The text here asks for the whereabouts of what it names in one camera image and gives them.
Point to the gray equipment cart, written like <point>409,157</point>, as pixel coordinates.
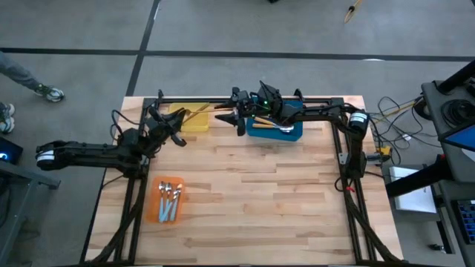
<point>434,111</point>

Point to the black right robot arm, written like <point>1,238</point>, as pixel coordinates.
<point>356,148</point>

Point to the gray side table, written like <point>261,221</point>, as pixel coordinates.
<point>22,174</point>

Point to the person's leg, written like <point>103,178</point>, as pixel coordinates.
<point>22,76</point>

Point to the person's foot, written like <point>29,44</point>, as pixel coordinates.
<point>6,118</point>

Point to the keypad with coloured keys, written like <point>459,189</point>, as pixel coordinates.
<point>467,219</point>

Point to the blue flat panel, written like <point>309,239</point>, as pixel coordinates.
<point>464,139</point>

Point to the orange plastic bin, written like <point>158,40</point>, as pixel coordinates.
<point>152,207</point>

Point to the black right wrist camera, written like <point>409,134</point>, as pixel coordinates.
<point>240,128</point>

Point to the small black floor object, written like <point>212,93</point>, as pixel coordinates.
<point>437,248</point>

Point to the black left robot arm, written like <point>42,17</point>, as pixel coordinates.
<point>92,154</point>

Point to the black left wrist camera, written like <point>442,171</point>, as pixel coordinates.
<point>179,140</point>

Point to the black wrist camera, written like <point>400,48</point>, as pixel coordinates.
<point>179,140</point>
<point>240,128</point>

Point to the black aluminium table frame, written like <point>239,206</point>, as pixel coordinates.
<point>345,207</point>

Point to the black slanted bar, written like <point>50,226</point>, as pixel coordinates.
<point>415,178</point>
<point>458,77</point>

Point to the black upright frame post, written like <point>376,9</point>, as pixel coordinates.
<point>160,94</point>
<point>298,94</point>

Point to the gray desk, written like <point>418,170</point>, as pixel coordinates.
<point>449,207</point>

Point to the dark screen with blue light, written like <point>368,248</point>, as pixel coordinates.
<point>9,150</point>

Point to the white box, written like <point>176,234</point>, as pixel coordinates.
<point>412,193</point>

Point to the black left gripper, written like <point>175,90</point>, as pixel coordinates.
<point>159,130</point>

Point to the yellow plastic bin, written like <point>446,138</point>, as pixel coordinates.
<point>196,122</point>

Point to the teal plastic bin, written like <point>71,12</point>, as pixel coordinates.
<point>274,135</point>

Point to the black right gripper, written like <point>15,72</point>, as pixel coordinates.
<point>265,102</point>

